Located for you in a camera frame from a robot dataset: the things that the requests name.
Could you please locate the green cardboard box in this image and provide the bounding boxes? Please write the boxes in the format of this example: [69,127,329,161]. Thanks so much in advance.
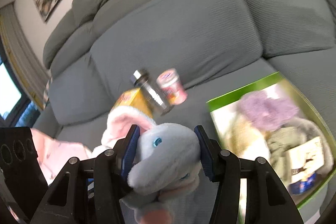
[207,72,335,207]

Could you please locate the orange snack box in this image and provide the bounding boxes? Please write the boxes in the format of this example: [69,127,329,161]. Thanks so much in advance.
[111,88,153,118]

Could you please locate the grey fabric sofa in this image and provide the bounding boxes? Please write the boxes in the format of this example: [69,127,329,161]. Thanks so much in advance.
[35,0,335,148]

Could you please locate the window curtain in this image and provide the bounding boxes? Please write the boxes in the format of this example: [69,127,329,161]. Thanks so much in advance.
[1,3,50,111]

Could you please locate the blue plush elephant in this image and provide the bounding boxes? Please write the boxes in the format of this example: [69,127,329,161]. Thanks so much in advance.
[101,106,202,223]

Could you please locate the purple fluffy cloth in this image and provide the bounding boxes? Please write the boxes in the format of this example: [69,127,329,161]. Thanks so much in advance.
[238,90,299,131]

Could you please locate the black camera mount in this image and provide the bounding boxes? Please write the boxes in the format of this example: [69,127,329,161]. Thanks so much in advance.
[1,127,48,222]

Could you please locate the pink plastic jar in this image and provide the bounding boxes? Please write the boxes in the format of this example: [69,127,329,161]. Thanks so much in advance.
[156,68,187,105]

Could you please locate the cream yellow towel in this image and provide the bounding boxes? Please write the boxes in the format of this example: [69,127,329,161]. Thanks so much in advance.
[224,114,269,160]

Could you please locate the clear bottle steel cap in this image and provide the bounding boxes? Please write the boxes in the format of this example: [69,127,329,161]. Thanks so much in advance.
[130,69,173,116]

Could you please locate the olive green cloth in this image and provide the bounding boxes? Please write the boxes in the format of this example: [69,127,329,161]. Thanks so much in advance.
[266,127,306,186]

